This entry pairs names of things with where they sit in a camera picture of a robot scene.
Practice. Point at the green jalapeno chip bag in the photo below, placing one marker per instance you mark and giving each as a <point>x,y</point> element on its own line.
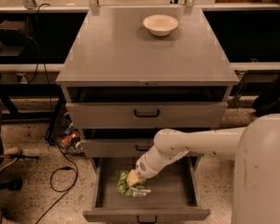
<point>136,191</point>

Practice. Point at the grey drawer cabinet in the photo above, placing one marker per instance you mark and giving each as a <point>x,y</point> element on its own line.
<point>116,59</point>

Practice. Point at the white bowl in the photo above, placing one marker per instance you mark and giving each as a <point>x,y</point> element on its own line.
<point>160,25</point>

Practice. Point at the grey drawer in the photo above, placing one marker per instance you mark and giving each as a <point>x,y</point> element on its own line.
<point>146,116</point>
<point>115,148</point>
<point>173,195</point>

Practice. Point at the top grey drawer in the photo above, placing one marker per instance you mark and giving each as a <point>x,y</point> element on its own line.
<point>146,116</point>

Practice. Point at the orange can on floor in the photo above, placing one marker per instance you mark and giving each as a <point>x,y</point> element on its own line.
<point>70,139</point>

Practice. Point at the bottom grey drawer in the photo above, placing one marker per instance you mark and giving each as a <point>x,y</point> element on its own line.
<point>173,195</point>

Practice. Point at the tan foam gripper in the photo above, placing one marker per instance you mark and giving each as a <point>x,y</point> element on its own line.
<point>142,167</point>

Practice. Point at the middle grey drawer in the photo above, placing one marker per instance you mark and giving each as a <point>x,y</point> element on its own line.
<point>115,148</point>

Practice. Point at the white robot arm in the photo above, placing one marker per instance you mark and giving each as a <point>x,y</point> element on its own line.
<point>256,151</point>

